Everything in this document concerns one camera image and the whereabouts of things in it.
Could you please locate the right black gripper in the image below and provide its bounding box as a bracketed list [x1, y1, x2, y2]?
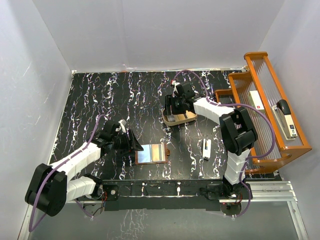
[164, 94, 185, 116]

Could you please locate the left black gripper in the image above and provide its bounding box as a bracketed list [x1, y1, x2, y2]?
[110, 129, 143, 157]

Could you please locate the brown leather card holder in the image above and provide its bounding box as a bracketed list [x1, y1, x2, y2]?
[135, 143, 171, 165]

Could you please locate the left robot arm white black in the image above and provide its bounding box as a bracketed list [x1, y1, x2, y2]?
[24, 120, 144, 217]

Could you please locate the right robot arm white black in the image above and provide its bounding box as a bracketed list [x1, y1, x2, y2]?
[163, 80, 258, 199]

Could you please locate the beige oval tray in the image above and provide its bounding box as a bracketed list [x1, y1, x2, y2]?
[162, 110, 198, 127]

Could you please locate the white staple box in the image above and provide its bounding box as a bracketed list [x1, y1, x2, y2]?
[248, 90, 265, 113]

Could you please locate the orange wooden tiered shelf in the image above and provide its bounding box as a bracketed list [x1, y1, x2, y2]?
[215, 51, 312, 174]

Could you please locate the black beige stapler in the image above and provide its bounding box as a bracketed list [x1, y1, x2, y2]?
[271, 99, 298, 141]

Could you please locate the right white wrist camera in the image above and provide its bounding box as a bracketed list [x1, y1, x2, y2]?
[171, 80, 180, 97]

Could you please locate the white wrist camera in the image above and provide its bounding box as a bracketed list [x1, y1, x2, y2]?
[118, 119, 127, 132]
[171, 80, 180, 97]

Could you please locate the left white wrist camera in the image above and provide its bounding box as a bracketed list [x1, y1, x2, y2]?
[118, 119, 127, 132]

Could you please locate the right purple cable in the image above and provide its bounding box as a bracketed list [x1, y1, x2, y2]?
[170, 69, 277, 218]

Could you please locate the purple cable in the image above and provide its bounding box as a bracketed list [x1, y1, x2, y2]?
[28, 114, 111, 233]
[170, 69, 277, 218]

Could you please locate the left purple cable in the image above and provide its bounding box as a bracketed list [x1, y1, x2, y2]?
[28, 114, 111, 233]

